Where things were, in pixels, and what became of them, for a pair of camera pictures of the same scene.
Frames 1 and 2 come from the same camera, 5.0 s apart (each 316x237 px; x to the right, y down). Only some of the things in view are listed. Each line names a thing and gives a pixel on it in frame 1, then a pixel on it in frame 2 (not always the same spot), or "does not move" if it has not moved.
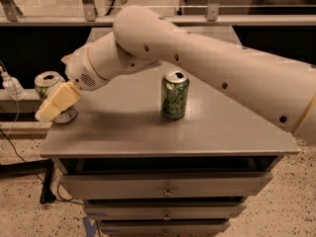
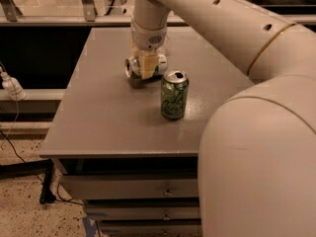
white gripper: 78,68 → 147,39
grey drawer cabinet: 153,155 does not move
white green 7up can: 45,83 → 132,66
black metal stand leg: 14,169 does not move
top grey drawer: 165,185 does not move
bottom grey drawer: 164,228 does not move
